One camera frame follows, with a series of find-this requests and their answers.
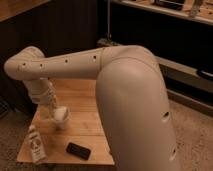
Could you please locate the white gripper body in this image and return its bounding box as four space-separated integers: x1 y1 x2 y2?
28 78 58 118

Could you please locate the white sponge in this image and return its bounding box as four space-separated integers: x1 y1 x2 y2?
54 106 68 121

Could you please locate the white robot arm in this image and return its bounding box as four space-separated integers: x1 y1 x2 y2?
4 45 181 171

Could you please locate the white ceramic cup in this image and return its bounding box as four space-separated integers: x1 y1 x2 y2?
53 109 70 130

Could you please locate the white plastic bottle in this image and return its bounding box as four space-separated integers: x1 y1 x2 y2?
28 125 47 164

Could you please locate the wooden table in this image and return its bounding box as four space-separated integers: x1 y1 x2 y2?
16 77 116 167

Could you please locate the black rectangular block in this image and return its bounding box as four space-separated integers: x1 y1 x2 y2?
66 143 91 160

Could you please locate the metal pole with base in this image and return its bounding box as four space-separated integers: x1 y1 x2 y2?
97 0 119 47

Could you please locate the wooden shelf with items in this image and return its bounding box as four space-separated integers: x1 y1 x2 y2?
112 0 213 26

